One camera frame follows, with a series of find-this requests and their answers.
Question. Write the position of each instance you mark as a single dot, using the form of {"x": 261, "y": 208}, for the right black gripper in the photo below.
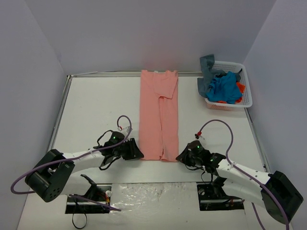
{"x": 186, "y": 156}

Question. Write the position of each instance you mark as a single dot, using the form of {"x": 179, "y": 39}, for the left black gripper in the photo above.
{"x": 129, "y": 149}

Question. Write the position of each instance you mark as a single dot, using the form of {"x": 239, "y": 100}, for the pink t shirt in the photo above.
{"x": 158, "y": 124}

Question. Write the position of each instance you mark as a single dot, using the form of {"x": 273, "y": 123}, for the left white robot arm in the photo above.
{"x": 55, "y": 168}

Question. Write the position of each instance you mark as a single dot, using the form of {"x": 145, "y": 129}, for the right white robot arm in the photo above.
{"x": 271, "y": 191}

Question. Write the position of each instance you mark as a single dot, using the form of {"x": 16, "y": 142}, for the blue t shirt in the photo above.
{"x": 230, "y": 77}

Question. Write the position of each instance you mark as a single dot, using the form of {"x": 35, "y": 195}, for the white plastic basket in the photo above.
{"x": 246, "y": 99}

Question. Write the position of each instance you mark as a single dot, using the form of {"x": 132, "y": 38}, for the orange t shirt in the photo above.
{"x": 229, "y": 93}

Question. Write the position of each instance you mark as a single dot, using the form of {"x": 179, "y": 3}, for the grey t shirt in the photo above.
{"x": 208, "y": 73}

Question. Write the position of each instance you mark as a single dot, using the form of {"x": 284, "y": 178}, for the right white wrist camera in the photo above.
{"x": 199, "y": 137}

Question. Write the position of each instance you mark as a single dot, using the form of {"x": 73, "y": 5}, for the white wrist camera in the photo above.
{"x": 126, "y": 131}
{"x": 199, "y": 137}

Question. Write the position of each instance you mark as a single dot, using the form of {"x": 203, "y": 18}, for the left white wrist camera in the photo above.
{"x": 126, "y": 131}

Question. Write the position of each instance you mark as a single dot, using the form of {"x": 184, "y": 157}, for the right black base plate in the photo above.
{"x": 216, "y": 200}

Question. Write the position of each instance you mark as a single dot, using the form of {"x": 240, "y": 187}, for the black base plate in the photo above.
{"x": 101, "y": 194}
{"x": 216, "y": 200}

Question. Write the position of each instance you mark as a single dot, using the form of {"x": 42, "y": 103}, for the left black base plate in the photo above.
{"x": 101, "y": 194}

